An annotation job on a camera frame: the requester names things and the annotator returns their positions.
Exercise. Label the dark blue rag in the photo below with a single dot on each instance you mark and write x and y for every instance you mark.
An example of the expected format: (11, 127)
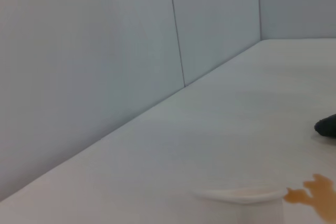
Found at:
(326, 128)

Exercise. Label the brown water stain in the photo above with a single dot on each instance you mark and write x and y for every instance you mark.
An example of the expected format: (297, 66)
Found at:
(320, 187)

